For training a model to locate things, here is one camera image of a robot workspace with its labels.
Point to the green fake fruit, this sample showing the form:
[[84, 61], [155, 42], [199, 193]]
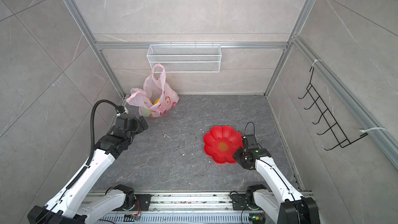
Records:
[[146, 112]]

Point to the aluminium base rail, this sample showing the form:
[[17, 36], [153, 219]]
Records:
[[198, 208]]

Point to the red flower-shaped plate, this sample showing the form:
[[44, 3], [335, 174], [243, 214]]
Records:
[[221, 143]]

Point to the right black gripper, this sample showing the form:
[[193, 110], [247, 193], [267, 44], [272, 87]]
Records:
[[243, 149]]

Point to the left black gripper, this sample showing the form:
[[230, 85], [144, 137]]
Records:
[[139, 127]]

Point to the black wire hook rack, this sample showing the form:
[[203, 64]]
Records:
[[340, 139]]

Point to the pink printed plastic bag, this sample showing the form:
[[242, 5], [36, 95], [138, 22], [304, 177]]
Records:
[[155, 87]]

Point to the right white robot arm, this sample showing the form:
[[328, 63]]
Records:
[[280, 200]]

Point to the white wire mesh basket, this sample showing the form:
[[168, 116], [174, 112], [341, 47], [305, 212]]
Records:
[[187, 58]]

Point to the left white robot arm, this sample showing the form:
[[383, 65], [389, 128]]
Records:
[[65, 207]]

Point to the yellow fake lemon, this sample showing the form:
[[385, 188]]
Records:
[[155, 102]]

